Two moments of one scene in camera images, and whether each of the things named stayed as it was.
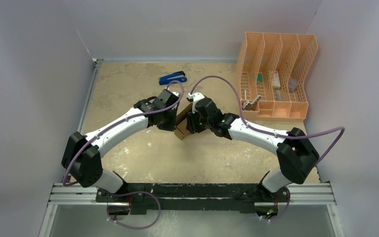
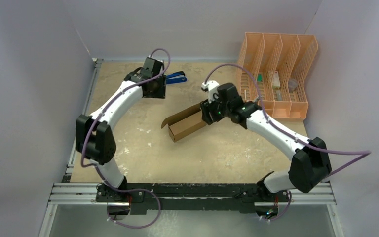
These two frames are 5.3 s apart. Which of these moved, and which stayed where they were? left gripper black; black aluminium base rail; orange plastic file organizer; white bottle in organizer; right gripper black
Moved: left gripper black; right gripper black
Stayed: black aluminium base rail; white bottle in organizer; orange plastic file organizer
